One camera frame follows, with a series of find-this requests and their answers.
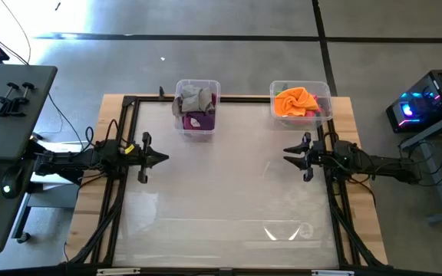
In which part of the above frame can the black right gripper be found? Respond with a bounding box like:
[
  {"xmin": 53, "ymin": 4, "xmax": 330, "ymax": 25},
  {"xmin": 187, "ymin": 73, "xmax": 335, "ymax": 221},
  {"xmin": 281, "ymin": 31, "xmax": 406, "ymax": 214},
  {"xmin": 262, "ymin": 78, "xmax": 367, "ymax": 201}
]
[{"xmin": 282, "ymin": 132, "xmax": 335, "ymax": 182}]

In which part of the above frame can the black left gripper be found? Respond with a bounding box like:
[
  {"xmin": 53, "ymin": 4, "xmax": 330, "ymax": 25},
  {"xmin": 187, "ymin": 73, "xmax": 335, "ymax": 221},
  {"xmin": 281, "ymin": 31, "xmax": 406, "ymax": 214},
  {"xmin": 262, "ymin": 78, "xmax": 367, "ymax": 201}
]
[{"xmin": 136, "ymin": 131, "xmax": 170, "ymax": 184}]

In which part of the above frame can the magenta towel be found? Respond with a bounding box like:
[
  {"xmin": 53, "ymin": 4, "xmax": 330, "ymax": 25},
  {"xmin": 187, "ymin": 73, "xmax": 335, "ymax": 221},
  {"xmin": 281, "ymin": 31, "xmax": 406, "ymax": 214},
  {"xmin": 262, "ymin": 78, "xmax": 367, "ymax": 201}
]
[{"xmin": 311, "ymin": 94, "xmax": 324, "ymax": 117}]

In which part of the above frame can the orange towel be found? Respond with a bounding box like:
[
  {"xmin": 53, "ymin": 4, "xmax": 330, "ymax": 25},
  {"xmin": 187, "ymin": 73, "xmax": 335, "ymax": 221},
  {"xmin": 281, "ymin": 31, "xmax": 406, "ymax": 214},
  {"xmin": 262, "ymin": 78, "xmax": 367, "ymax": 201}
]
[{"xmin": 274, "ymin": 87, "xmax": 320, "ymax": 118}]

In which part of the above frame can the purple towel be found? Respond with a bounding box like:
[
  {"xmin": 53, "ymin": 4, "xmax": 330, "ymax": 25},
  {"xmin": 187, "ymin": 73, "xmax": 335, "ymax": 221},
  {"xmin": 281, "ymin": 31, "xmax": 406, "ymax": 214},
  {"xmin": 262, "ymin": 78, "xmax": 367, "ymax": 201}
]
[{"xmin": 182, "ymin": 110, "xmax": 216, "ymax": 131}]

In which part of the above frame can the grey towel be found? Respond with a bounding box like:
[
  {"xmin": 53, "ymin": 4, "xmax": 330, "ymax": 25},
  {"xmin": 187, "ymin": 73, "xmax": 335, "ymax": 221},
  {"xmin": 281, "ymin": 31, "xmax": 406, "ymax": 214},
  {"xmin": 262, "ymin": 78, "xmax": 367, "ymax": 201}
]
[{"xmin": 171, "ymin": 84, "xmax": 216, "ymax": 116}]

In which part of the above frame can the clear plastic storage bin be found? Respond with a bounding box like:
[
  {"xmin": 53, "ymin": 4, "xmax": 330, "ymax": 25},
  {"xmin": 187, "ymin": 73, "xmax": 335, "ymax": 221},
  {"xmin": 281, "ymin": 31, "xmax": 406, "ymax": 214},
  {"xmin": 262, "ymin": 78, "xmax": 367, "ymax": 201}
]
[
  {"xmin": 173, "ymin": 79, "xmax": 221, "ymax": 136},
  {"xmin": 269, "ymin": 80, "xmax": 333, "ymax": 127}
]

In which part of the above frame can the grey metal desk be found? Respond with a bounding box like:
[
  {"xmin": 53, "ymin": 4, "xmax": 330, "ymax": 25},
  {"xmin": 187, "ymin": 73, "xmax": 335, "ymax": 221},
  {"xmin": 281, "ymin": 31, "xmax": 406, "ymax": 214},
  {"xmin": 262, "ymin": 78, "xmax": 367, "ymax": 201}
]
[{"xmin": 399, "ymin": 105, "xmax": 442, "ymax": 225}]

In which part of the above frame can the black computer tower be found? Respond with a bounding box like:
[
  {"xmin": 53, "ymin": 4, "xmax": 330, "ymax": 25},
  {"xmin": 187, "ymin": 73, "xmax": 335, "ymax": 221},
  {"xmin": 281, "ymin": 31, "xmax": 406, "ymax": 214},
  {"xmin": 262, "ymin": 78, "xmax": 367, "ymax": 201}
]
[{"xmin": 385, "ymin": 68, "xmax": 442, "ymax": 134}]

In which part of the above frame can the black computer mouse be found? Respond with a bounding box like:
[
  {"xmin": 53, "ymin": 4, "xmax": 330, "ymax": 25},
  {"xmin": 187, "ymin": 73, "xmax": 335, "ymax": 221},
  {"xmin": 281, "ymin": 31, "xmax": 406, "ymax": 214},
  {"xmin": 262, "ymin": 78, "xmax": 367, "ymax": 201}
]
[{"xmin": 1, "ymin": 164, "xmax": 25, "ymax": 199}]

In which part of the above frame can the black clamp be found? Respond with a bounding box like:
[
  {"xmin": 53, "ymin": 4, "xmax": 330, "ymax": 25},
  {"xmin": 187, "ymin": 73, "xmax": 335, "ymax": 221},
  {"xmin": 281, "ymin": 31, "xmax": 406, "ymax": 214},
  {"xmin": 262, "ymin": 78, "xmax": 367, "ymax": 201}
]
[
  {"xmin": 8, "ymin": 81, "xmax": 36, "ymax": 116},
  {"xmin": 0, "ymin": 82, "xmax": 21, "ymax": 117}
]

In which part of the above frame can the black desk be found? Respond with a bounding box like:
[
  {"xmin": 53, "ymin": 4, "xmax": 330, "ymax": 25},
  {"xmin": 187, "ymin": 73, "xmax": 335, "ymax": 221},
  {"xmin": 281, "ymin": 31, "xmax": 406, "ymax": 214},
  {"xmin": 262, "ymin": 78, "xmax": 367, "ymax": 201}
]
[{"xmin": 0, "ymin": 63, "xmax": 58, "ymax": 255}]

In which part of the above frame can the black aluminium table frame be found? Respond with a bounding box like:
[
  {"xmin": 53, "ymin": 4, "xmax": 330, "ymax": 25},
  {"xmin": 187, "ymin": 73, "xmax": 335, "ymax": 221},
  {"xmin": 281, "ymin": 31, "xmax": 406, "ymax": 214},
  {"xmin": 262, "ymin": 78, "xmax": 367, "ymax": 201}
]
[{"xmin": 66, "ymin": 94, "xmax": 390, "ymax": 271}]

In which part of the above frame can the white metal bracket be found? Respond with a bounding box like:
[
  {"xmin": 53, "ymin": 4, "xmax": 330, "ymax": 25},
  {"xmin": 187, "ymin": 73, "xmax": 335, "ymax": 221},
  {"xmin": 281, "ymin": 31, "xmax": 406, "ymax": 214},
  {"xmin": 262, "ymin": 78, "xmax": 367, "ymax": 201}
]
[
  {"xmin": 96, "ymin": 267, "xmax": 141, "ymax": 276},
  {"xmin": 312, "ymin": 269, "xmax": 355, "ymax": 276}
]

